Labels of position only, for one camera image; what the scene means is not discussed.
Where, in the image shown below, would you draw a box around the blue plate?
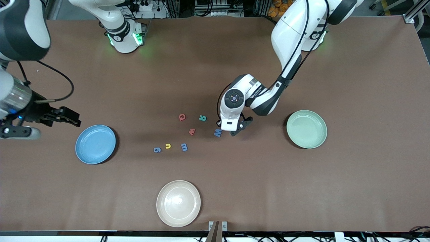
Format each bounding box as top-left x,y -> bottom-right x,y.
75,125 -> 117,165

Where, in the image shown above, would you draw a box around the green plate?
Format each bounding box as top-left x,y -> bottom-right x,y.
287,110 -> 328,149

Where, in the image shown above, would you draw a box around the beige plate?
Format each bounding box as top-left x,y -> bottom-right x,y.
156,180 -> 201,228

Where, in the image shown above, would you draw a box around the white socket strip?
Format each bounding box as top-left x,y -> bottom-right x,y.
202,9 -> 233,17

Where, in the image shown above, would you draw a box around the pile of orange items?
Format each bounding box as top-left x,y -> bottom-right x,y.
268,0 -> 298,18

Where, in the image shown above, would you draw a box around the white power strip with plugs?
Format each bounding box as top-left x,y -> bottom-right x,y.
129,0 -> 158,12

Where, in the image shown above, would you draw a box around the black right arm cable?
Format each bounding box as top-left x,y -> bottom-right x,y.
17,60 -> 75,102

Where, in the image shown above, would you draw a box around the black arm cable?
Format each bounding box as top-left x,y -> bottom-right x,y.
17,60 -> 75,102
216,0 -> 331,118

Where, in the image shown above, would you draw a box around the aluminium frame bar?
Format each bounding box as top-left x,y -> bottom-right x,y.
0,0 -> 47,28
403,0 -> 430,32

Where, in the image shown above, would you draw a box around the camera mount post with brackets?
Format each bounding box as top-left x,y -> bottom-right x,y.
208,221 -> 228,242

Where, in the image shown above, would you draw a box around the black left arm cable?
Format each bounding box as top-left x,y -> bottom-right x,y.
216,0 -> 331,118

